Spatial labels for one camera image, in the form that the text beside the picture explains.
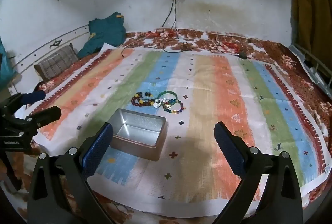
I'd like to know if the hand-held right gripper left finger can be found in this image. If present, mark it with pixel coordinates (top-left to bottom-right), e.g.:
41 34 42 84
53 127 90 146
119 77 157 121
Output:
26 122 115 224

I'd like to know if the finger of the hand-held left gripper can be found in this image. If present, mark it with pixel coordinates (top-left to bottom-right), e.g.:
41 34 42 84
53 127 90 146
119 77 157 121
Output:
21 91 47 105
26 106 62 128

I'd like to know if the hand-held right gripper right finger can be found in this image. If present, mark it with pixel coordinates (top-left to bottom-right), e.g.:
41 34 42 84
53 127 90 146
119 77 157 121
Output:
213 121 304 224

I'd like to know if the silver metal tin box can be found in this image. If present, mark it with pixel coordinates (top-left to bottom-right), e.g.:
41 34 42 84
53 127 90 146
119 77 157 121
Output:
109 108 167 162

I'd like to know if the red bead bracelet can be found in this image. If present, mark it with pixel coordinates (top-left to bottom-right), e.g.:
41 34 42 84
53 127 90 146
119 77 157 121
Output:
131 92 146 108

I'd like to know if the multicoloured bead bracelet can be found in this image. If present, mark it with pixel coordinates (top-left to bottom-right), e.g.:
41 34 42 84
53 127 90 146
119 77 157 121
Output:
163 99 185 115

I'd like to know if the green jade bangle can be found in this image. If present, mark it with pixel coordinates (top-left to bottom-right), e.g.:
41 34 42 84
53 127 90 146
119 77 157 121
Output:
159 92 178 104

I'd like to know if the plaid grey pillow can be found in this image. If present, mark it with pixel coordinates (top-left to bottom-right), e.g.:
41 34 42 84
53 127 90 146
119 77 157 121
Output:
34 44 79 82

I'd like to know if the teal hanging cloth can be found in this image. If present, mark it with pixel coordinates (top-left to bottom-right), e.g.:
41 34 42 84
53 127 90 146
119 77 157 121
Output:
0 37 18 92

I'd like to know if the striped colourful mat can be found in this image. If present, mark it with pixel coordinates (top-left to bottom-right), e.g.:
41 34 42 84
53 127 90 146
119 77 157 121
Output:
26 42 331 217

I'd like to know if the teal crumpled garment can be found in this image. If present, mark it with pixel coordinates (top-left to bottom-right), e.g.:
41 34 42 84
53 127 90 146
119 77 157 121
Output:
77 12 127 58

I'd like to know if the striped colourful tablecloth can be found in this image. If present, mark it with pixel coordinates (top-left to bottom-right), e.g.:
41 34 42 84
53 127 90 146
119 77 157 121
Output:
0 28 332 224

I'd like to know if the yellow hanging cloth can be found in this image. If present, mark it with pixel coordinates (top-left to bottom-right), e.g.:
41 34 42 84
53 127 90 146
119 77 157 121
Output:
292 0 328 48

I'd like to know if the metal bed headboard rail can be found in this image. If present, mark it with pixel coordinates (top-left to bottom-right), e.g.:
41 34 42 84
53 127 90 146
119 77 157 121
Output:
10 24 90 76

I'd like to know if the looped black cable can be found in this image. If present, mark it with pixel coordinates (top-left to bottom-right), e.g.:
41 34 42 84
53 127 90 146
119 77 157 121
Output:
163 0 191 53

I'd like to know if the white metal bed frame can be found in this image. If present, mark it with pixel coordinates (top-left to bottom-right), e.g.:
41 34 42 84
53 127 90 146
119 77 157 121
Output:
288 42 332 100

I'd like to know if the straight black cable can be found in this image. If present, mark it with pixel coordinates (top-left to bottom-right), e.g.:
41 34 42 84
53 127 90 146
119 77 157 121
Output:
162 0 175 28

